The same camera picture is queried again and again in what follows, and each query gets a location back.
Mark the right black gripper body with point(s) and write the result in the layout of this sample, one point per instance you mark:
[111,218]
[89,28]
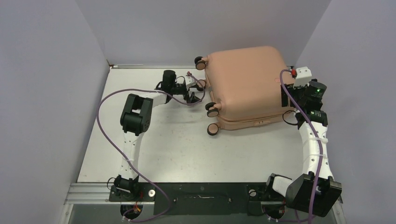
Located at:
[297,94]

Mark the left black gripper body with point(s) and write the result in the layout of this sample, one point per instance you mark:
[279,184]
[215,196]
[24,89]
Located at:
[178,89]

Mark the pink suitcase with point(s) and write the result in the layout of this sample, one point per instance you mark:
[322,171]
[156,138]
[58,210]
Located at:
[244,87]

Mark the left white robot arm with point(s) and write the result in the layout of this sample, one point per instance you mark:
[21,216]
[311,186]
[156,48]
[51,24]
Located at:
[136,118]

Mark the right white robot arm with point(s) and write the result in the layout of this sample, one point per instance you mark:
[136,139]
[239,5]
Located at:
[315,190]

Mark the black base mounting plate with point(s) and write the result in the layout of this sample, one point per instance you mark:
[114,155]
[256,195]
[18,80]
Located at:
[203,198]

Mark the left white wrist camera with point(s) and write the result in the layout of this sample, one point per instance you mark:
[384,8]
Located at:
[192,82]

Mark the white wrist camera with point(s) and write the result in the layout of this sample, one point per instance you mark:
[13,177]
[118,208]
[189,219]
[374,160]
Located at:
[192,82]
[302,76]

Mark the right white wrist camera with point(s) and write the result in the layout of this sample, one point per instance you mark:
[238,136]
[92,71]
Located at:
[302,76]

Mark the aluminium frame rail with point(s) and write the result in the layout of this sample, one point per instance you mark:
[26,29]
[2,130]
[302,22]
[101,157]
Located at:
[176,148]

